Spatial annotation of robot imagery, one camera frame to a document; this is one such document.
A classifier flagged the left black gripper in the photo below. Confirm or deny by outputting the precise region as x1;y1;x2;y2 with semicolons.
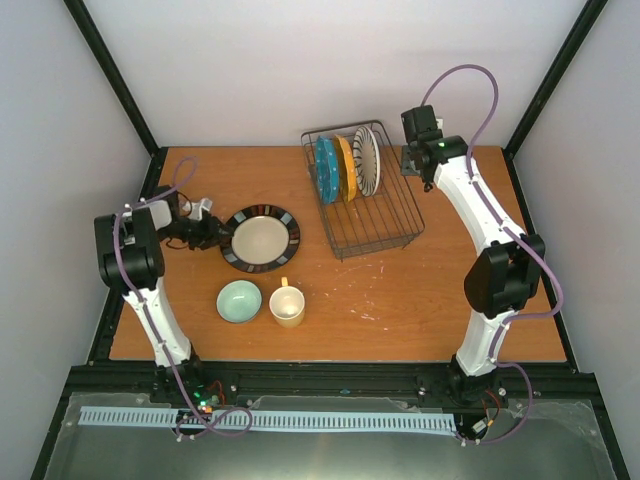
157;213;232;251

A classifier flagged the black bottom plate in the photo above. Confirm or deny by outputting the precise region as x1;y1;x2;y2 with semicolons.
220;204;301;274

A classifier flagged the white blue striped plate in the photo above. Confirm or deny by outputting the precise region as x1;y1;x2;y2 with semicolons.
352;126;381;197

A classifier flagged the dark wire dish rack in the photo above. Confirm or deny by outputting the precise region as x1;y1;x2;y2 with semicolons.
301;120;425;260

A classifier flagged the orange polka dot plate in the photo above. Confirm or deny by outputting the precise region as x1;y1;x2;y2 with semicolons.
333;135;358;203

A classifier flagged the teal polka dot plate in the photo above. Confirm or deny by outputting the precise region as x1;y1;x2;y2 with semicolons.
315;136;340;205

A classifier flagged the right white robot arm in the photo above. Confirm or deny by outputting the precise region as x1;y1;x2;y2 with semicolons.
401;105;545;405

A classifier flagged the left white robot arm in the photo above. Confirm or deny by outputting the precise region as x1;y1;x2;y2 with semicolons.
93;185;233;370

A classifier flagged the light green ceramic bowl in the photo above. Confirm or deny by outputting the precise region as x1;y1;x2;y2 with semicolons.
216;280;262;324

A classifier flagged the cream yellow mug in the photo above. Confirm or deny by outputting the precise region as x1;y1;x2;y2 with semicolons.
269;277;306;328

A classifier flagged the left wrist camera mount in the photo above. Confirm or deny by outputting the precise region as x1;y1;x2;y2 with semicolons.
184;198;213;221

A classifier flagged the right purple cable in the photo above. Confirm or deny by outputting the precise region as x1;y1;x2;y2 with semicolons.
422;63;565;446

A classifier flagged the purple cable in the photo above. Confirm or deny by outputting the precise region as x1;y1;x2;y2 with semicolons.
113;155;254;437
422;63;565;446

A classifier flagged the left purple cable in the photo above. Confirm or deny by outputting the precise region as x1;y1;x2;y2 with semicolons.
113;155;254;437

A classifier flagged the black aluminium frame base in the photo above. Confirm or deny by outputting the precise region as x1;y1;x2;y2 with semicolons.
32;297;629;479

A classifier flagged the light blue slotted cable duct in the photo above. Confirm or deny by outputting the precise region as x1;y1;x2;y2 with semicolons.
77;406;456;436

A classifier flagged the right black frame post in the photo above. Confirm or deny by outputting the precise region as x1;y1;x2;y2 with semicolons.
503;0;608;161

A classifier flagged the black frame post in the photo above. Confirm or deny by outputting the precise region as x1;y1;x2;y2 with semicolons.
503;0;608;161
62;0;164;161

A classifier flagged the left black frame post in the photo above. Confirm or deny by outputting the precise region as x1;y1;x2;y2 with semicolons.
62;0;164;161

